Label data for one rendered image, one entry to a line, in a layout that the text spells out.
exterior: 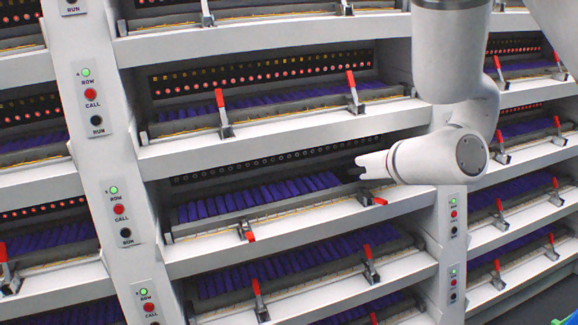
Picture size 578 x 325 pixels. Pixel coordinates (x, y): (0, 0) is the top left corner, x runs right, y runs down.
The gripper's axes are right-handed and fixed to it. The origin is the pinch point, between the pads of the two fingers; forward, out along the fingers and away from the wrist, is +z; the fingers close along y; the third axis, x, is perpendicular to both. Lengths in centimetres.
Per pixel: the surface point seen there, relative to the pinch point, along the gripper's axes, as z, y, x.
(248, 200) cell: 3.1, 26.8, 1.3
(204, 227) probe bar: -0.9, 37.1, 4.1
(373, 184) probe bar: -1.6, -0.8, 4.4
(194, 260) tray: -4.4, 40.3, 9.1
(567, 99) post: 0, -85, -5
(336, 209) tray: -3.2, 10.2, 7.2
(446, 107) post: -10.0, -18.6, -9.1
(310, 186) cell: 2.5, 12.7, 1.7
